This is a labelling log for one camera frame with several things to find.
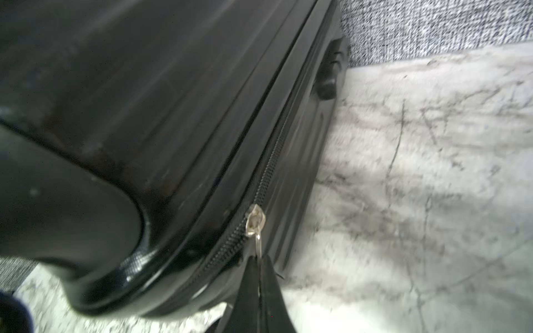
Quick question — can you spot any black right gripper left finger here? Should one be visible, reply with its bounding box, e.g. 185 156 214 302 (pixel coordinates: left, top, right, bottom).
215 256 260 332

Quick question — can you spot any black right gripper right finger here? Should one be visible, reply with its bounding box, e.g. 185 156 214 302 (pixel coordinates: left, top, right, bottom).
259 255 296 333

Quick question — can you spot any silver zipper pull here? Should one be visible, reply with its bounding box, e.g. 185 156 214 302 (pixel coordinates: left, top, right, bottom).
245 203 267 259

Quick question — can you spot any black ribbed hard-shell suitcase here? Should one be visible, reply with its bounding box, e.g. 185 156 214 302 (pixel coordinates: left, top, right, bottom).
1 1 348 321

